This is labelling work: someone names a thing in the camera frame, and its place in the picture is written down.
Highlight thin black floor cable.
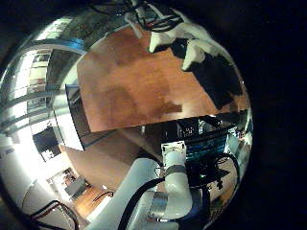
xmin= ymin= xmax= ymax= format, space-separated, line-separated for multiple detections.
xmin=92 ymin=190 xmax=115 ymax=204

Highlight black monitor screen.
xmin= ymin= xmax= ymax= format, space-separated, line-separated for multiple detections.
xmin=32 ymin=126 xmax=62 ymax=162

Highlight black left hand cables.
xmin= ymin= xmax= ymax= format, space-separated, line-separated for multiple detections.
xmin=126 ymin=0 xmax=185 ymax=33

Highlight blue label on beam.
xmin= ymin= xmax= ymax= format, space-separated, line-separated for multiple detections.
xmin=63 ymin=37 xmax=85 ymax=48

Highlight red and black cable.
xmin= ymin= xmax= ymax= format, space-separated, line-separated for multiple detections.
xmin=29 ymin=199 xmax=81 ymax=230

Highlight black cable sleeve on arm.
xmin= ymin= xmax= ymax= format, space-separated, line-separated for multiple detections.
xmin=117 ymin=176 xmax=166 ymax=230

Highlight dark grey floor box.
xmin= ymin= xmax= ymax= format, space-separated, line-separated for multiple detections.
xmin=63 ymin=175 xmax=88 ymax=199

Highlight green circuit board unit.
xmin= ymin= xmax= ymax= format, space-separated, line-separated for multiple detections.
xmin=177 ymin=116 xmax=240 ymax=190

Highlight black cloth garment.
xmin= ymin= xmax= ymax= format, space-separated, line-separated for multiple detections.
xmin=169 ymin=37 xmax=244 ymax=111

